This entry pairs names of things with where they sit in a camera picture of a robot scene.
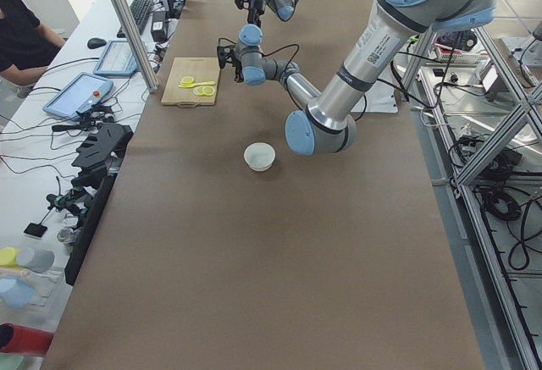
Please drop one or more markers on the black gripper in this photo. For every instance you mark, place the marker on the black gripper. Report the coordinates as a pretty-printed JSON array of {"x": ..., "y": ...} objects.
[
  {"x": 238, "y": 66},
  {"x": 255, "y": 6}
]

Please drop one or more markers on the black power adapter box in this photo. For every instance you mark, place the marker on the black power adapter box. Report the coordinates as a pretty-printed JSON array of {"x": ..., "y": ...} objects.
[{"x": 160, "y": 26}]

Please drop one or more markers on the yellow plastic knife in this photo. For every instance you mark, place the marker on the yellow plastic knife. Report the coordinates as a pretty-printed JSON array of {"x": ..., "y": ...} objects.
[{"x": 196, "y": 84}]

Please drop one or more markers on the wooden cutting board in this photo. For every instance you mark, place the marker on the wooden cutting board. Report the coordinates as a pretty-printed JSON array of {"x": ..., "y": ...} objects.
[{"x": 201, "y": 69}]

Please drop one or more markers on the lemon slice on knife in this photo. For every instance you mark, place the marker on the lemon slice on knife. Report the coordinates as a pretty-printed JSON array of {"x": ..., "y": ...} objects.
[{"x": 187, "y": 80}]

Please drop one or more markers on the white bowl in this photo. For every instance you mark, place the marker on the white bowl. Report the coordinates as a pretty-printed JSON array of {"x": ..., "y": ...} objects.
[{"x": 259, "y": 156}]

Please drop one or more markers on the black keyboard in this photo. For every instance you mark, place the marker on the black keyboard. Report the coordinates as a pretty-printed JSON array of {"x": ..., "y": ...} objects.
[{"x": 141, "y": 10}]

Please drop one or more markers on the far teach pendant tablet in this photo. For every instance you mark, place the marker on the far teach pendant tablet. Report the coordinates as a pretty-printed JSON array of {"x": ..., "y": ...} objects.
[{"x": 116, "y": 60}]

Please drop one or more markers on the teach pendant tablet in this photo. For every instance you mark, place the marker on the teach pendant tablet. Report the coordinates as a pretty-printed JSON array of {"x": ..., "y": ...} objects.
[
  {"x": 116, "y": 60},
  {"x": 84, "y": 91}
]

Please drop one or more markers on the black computer mouse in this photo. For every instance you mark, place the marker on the black computer mouse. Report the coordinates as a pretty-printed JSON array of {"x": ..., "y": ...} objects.
[{"x": 95, "y": 43}]

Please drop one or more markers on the near teach pendant tablet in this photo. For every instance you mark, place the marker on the near teach pendant tablet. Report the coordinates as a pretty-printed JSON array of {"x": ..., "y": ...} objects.
[{"x": 84, "y": 91}]

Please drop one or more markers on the black tool rack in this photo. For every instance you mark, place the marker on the black tool rack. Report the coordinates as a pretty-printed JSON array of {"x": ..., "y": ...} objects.
[{"x": 94, "y": 153}]

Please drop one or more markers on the person in black shirt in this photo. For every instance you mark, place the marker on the person in black shirt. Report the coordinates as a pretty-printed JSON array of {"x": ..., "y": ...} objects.
[{"x": 28, "y": 46}]

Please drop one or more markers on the small black square device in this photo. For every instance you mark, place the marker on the small black square device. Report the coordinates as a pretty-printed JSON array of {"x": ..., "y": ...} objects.
[{"x": 35, "y": 230}]

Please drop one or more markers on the grey cup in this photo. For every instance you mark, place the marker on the grey cup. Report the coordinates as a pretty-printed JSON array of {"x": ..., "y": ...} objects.
[{"x": 38, "y": 261}]

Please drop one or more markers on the yellow cup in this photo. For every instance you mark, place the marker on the yellow cup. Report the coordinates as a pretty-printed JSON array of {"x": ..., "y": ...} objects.
[{"x": 8, "y": 257}]

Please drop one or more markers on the light blue cup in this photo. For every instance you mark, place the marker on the light blue cup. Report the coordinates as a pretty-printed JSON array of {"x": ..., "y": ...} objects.
[{"x": 16, "y": 292}]

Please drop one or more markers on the red cylinder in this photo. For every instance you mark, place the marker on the red cylinder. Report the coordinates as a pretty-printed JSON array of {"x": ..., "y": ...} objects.
[{"x": 16, "y": 339}]

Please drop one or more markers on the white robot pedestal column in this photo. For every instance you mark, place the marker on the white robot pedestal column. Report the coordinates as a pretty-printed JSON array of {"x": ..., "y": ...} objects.
[{"x": 379, "y": 99}]

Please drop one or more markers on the aluminium frame post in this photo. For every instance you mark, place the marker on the aluminium frame post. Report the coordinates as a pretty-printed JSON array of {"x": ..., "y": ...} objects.
[{"x": 128, "y": 24}]

